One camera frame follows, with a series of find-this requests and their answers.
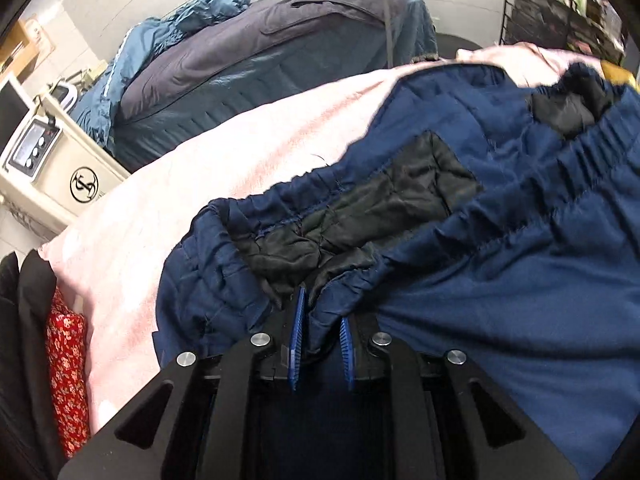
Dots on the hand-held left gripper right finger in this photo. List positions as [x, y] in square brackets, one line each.
[346, 352]

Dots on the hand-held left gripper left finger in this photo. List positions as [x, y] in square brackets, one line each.
[298, 340]

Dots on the navy blue shorts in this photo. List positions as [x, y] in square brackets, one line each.
[500, 285]

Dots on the pink blanket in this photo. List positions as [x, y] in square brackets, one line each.
[200, 170]

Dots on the red floral cloth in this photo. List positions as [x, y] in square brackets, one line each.
[67, 360]

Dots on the pile of grey-blue jackets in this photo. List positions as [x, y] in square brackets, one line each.
[300, 82]

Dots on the beige safe box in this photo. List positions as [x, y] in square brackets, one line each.
[75, 185]

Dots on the black cloth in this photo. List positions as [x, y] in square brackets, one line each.
[25, 360]

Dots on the grey purple quilted garment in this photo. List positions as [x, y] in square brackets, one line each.
[300, 25]

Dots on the light blue jacket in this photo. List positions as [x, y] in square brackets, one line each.
[150, 45]

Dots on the white monitor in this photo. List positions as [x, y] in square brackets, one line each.
[12, 110]

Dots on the yellow blanket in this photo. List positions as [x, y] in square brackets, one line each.
[620, 74]

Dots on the wooden wall shelf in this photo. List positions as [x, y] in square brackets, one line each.
[25, 42]

